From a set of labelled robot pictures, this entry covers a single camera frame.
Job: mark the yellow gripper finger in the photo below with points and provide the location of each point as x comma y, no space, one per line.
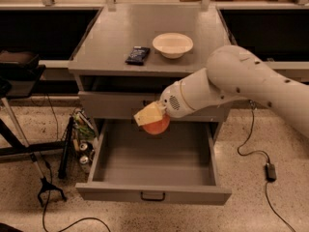
151,113

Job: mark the red orange apple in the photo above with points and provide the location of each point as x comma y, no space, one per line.
158,127

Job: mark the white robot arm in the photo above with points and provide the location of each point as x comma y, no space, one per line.
232,73

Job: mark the closed grey upper drawer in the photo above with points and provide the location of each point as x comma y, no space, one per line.
114,105

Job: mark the open grey lower drawer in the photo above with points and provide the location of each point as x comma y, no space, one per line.
176,167

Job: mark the grey drawer cabinet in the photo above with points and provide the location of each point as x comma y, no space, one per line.
117,68

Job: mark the dark blue snack bag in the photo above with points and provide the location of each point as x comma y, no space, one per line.
138,55

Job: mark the white bowl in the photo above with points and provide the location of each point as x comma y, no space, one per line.
172,45

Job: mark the green snack bags pile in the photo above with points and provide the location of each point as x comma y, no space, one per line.
83,128

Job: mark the soda can upper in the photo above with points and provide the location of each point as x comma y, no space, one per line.
83,147

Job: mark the soda can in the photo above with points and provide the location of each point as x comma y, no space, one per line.
83,147
84,160

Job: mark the soda can lower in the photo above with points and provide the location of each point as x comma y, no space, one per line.
84,160

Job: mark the black tripod stand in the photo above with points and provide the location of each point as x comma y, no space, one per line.
46,186

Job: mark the black tray on stand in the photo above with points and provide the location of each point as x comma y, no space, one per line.
20,73

